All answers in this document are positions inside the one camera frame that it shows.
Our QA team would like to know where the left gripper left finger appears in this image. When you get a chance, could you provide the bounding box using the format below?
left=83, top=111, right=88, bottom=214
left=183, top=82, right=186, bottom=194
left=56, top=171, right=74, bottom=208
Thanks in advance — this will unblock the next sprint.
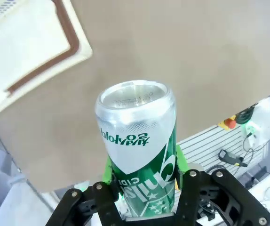
left=46, top=156, right=126, bottom=226

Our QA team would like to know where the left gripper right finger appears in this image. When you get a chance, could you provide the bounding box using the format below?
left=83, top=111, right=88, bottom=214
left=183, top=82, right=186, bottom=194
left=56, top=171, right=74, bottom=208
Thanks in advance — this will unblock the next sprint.
left=174, top=143, right=270, bottom=226

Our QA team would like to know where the green soda can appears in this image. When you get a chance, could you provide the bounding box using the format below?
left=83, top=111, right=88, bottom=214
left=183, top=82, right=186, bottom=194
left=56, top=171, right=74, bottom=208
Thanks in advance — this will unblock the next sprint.
left=95, top=81, right=178, bottom=212

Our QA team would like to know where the cream plastic shopping basket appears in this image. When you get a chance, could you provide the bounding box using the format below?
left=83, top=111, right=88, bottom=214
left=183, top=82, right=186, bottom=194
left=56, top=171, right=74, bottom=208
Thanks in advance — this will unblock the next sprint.
left=0, top=0, right=93, bottom=123

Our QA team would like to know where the black handheld enabling device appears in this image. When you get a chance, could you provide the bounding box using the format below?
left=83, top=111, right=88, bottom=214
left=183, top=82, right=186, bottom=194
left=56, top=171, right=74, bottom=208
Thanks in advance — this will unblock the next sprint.
left=218, top=149, right=249, bottom=168

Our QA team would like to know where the yellow red emergency stop button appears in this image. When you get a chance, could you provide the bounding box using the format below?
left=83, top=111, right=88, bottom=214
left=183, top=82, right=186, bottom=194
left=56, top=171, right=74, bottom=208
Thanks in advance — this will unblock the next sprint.
left=218, top=114, right=237, bottom=130

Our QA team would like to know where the slotted aluminium base plate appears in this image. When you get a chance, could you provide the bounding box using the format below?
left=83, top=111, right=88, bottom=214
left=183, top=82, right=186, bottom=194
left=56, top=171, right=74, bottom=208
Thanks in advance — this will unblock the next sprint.
left=176, top=123, right=270, bottom=191

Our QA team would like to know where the black cable bundle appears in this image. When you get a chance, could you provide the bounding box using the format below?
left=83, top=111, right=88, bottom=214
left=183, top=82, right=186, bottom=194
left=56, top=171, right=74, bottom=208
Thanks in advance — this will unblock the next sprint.
left=235, top=104, right=256, bottom=125

